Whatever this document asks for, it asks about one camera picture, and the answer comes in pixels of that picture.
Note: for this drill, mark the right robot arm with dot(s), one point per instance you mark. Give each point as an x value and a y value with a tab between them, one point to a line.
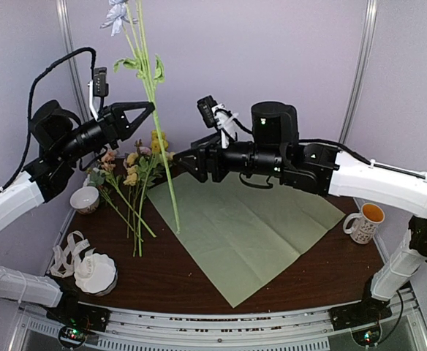
320	167

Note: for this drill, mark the pink fake flower stem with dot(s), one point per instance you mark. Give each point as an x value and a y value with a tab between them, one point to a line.
136	164

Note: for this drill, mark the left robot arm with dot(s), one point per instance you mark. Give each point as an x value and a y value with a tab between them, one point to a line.
63	140

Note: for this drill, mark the white ribbon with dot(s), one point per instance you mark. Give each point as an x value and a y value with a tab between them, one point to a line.
66	259

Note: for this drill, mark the peach fake flower stem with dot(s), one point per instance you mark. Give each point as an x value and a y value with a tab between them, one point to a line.
107	175

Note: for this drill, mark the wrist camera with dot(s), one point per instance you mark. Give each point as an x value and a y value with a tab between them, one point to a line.
205	106
100	85

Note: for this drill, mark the aluminium corner frame post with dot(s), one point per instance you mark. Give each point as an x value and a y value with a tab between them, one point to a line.
366	45

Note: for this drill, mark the small white bowl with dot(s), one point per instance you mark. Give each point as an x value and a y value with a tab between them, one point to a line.
85	200

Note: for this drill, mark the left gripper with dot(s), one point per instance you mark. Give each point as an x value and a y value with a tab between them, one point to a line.
115	124

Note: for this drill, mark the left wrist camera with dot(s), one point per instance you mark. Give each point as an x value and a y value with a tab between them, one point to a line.
100	85

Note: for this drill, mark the white scalloped dish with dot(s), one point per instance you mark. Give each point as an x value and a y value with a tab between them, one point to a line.
96	274

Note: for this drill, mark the green wrapping paper sheet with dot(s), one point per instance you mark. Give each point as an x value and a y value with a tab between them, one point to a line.
242	238

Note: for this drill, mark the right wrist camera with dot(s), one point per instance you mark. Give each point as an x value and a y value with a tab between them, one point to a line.
205	106

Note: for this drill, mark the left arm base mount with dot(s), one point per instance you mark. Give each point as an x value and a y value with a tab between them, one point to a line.
79	321

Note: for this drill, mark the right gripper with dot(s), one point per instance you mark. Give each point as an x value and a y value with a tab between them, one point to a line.
210	150

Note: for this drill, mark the white patterned mug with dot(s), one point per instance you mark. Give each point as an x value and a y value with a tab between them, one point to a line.
363	225

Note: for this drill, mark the blue fake flower stem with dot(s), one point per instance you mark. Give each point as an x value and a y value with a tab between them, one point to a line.
127	17

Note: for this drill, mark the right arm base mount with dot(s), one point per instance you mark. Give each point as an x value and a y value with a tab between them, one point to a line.
362	317

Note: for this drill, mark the yellow fake flower stem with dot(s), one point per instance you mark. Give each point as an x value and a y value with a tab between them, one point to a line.
156	162

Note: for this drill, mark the front aluminium rail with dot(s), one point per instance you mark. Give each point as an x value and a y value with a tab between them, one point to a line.
305	329

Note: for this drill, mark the cream fake flower bunch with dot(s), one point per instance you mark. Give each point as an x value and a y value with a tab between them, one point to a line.
138	243

